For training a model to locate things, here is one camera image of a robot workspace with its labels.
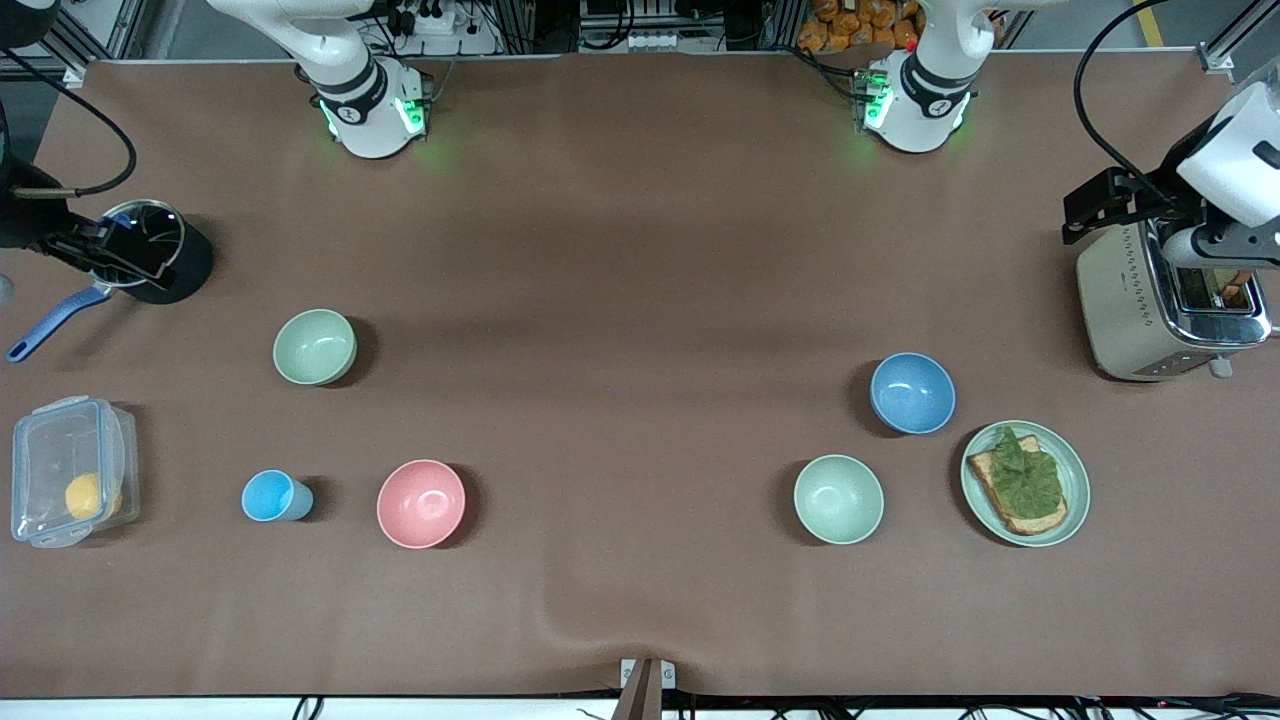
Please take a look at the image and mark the light blue cup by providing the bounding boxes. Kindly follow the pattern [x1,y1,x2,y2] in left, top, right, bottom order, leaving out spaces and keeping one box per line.
[241,470,314,523]

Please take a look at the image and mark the glass lid blue knob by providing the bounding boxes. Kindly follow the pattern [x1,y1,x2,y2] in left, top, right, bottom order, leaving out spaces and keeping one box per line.
[95,200,187,289]

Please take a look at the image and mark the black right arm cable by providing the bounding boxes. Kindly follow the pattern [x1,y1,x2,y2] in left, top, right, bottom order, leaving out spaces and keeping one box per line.
[0,48,138,199]

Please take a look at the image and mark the toasted bread slice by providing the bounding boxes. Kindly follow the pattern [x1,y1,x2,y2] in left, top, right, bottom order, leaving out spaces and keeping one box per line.
[967,435,1069,536]

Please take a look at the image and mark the black pot blue handle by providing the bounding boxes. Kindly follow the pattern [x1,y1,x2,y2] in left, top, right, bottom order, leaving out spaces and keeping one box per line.
[7,200,214,363]

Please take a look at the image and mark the clear plastic lidded container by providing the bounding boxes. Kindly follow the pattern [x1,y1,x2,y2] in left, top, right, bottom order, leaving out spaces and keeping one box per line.
[11,396,140,549]

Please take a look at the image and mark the green lettuce leaf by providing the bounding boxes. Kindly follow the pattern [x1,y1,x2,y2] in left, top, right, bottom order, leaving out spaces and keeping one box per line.
[990,427,1063,519]

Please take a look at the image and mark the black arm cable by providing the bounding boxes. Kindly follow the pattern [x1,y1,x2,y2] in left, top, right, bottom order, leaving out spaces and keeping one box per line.
[0,48,138,199]
[1074,0,1201,196]

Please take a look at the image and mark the blue bowl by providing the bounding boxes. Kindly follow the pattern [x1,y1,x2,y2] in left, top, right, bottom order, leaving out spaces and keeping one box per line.
[870,352,957,436]

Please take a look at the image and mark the pale green bowl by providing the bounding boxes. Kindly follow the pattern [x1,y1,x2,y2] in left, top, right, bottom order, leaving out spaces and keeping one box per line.
[794,455,885,546]
[273,308,358,387]

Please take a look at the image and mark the pink bowl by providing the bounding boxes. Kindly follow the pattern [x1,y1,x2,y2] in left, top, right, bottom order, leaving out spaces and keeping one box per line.
[377,459,467,550]

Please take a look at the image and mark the brown table cover mat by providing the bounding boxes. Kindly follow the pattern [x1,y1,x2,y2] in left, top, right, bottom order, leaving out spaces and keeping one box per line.
[0,50,1280,699]

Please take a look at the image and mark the metal table clamp bracket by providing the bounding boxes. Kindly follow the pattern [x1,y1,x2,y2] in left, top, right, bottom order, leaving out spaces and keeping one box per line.
[612,657,677,720]

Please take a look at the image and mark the pale green plate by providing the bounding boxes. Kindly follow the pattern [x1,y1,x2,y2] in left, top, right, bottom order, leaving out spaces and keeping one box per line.
[961,420,1091,548]

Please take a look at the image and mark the silver beige toaster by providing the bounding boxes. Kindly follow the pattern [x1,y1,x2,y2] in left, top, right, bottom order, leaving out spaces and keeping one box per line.
[1077,215,1274,382]

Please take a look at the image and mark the yellow round fruit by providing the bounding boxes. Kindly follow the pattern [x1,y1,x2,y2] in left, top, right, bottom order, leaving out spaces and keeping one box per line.
[65,472,123,521]

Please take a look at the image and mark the bag of orange snacks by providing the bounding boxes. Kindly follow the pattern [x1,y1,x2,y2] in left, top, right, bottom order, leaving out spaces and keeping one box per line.
[798,0,923,53]

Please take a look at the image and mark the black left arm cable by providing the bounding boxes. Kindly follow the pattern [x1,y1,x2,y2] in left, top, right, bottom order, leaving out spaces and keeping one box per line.
[1074,0,1201,196]

